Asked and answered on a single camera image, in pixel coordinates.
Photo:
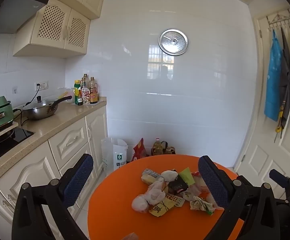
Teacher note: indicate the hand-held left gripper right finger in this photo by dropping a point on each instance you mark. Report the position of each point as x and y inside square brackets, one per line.
[213, 182]

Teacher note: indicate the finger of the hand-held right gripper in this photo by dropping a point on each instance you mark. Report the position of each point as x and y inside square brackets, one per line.
[280, 177]

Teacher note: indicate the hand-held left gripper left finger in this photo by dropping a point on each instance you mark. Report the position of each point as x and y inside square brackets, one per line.
[78, 181]

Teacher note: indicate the red and white wrapper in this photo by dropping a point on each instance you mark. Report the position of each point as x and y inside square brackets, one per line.
[200, 183]

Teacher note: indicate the translucent plastic film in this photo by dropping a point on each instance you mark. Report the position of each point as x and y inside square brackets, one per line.
[191, 194]

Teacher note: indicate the printed paper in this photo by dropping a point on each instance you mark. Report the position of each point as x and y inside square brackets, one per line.
[200, 204]

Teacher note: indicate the green wrapper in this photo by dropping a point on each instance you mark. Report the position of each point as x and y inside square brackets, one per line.
[186, 175]

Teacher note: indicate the white packet with red print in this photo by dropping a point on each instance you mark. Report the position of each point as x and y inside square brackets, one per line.
[175, 200]

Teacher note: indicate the clear plastic bag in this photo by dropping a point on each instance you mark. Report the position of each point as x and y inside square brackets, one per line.
[156, 190]

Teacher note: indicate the yellow snack wrapper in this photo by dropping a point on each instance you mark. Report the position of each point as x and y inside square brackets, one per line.
[160, 208]

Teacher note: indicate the yellowish packet with striped label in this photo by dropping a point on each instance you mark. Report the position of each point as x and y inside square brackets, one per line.
[148, 175]

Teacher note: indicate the cream base cabinets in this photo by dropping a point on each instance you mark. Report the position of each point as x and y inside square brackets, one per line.
[67, 142]

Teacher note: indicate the cream panel door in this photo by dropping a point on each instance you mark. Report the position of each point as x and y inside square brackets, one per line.
[260, 135]

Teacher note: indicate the cooking oil bottle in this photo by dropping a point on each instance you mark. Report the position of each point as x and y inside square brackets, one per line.
[157, 148]

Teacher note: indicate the beige stone countertop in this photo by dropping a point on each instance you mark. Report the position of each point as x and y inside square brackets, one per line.
[67, 115]

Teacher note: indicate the red bag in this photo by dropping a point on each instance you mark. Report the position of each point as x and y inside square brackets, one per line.
[140, 151]

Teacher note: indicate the black induction cooktop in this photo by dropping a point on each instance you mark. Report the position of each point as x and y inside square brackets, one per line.
[17, 137]

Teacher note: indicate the small dark sauce bottle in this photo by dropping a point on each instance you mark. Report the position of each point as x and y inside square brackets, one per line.
[80, 101]

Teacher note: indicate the steel wok with lid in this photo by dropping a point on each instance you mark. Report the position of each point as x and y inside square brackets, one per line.
[41, 110]

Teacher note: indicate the clear plastic container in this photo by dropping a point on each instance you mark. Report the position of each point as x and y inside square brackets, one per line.
[66, 98]

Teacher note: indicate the white and red seasoning pouch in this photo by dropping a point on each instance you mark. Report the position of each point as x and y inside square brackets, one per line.
[86, 96]

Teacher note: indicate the wooden board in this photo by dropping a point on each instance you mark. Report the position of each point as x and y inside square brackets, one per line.
[9, 127]

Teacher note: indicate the green bottle with yellow cap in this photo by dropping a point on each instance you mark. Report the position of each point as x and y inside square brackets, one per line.
[77, 88]

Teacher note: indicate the dark grey apron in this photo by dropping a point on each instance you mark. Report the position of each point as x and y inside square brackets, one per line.
[286, 85]

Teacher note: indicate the blue apron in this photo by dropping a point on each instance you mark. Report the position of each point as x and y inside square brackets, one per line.
[274, 80]

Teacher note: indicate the glass bottle with gold cap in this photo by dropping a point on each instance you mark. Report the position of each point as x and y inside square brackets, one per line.
[85, 80]

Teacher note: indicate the round metal steamer plate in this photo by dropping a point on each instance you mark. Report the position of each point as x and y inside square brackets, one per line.
[173, 41]

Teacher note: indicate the cream lattice door cabinet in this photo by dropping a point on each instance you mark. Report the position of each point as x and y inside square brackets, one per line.
[52, 28]

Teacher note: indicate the metal over-door hook rack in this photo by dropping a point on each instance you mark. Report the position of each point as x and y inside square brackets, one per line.
[281, 21]

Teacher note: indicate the grey range hood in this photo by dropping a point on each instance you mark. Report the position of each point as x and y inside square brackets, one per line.
[12, 12]

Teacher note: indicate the white wall socket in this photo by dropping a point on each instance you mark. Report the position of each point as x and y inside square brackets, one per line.
[41, 85]

